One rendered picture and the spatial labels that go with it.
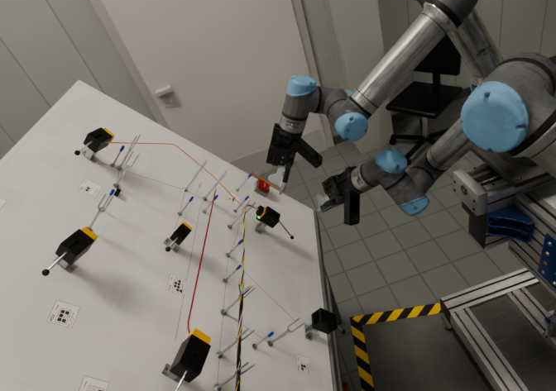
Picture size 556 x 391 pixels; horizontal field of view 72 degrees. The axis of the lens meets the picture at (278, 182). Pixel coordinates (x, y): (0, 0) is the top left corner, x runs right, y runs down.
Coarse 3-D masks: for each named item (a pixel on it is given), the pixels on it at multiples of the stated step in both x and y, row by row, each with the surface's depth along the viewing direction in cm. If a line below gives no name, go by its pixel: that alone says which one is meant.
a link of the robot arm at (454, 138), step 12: (504, 60) 73; (540, 60) 69; (552, 72) 69; (456, 132) 93; (444, 144) 97; (456, 144) 94; (468, 144) 93; (432, 156) 103; (444, 156) 99; (456, 156) 98; (420, 168) 106; (432, 168) 105; (444, 168) 103; (432, 180) 105
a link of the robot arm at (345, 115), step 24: (432, 0) 85; (456, 0) 82; (432, 24) 85; (456, 24) 85; (408, 48) 88; (432, 48) 89; (384, 72) 90; (408, 72) 90; (360, 96) 93; (384, 96) 93; (336, 120) 96; (360, 120) 93
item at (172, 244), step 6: (180, 228) 103; (186, 228) 104; (174, 234) 101; (180, 234) 102; (186, 234) 103; (168, 240) 107; (174, 240) 102; (180, 240) 101; (168, 246) 98; (174, 246) 105
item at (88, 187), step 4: (84, 180) 103; (88, 180) 103; (80, 184) 101; (84, 184) 102; (88, 184) 103; (92, 184) 103; (96, 184) 104; (80, 188) 100; (84, 188) 101; (88, 188) 102; (92, 188) 102; (96, 188) 103; (100, 188) 104; (84, 192) 100; (88, 192) 101; (92, 192) 102; (96, 192) 103; (96, 196) 102
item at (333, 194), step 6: (348, 168) 112; (354, 168) 114; (336, 174) 117; (342, 174) 117; (348, 174) 112; (324, 180) 118; (330, 180) 116; (336, 180) 117; (342, 180) 115; (348, 180) 111; (324, 186) 119; (330, 186) 118; (336, 186) 115; (342, 186) 116; (348, 186) 113; (324, 192) 119; (330, 192) 118; (336, 192) 115; (342, 192) 115; (360, 192) 110; (330, 198) 119; (342, 198) 114; (336, 204) 118
